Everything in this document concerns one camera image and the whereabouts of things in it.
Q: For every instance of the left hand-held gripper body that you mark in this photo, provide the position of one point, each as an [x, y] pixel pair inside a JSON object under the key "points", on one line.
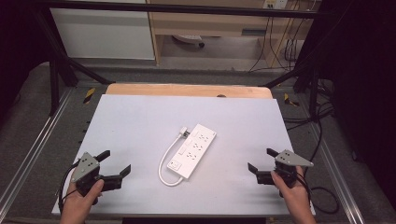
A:
{"points": [[85, 168]]}

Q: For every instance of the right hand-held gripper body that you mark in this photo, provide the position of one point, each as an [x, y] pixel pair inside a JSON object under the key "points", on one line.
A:
{"points": [[288, 160]]}

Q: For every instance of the white power strip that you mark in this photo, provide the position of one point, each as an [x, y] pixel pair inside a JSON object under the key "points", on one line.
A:
{"points": [[191, 151]]}

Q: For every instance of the white plug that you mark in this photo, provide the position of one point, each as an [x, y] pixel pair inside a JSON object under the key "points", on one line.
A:
{"points": [[183, 131]]}

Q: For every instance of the person's left hand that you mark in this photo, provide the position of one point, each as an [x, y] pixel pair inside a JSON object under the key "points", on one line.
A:
{"points": [[76, 205]]}

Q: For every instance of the person's right hand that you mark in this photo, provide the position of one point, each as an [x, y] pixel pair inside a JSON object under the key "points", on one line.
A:
{"points": [[295, 199]]}

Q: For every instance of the yellow black tape strip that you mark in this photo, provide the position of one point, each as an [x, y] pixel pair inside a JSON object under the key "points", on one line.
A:
{"points": [[289, 100], [89, 95]]}

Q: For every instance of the black metal stand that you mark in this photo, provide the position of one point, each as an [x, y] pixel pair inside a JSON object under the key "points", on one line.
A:
{"points": [[313, 90], [54, 81]]}

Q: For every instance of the wooden table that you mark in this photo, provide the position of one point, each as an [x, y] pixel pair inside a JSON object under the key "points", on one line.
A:
{"points": [[186, 90]]}

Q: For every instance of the dark curtain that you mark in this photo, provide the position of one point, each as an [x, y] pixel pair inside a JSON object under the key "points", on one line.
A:
{"points": [[367, 93], [15, 46]]}

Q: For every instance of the white cabinet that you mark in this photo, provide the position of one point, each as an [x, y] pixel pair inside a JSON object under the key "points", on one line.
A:
{"points": [[102, 34]]}

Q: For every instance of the grey device under desk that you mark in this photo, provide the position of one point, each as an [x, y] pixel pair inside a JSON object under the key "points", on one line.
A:
{"points": [[190, 39]]}

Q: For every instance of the wooden desk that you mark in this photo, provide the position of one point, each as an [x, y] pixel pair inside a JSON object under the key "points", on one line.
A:
{"points": [[211, 23]]}

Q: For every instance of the aluminium floor rail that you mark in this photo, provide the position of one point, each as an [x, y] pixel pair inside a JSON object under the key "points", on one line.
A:
{"points": [[336, 174], [34, 146]]}

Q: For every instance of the white wall socket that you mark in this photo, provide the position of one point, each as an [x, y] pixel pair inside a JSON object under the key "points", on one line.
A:
{"points": [[275, 3]]}

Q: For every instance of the black frame crossbar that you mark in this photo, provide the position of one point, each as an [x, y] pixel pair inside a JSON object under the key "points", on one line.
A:
{"points": [[186, 8]]}

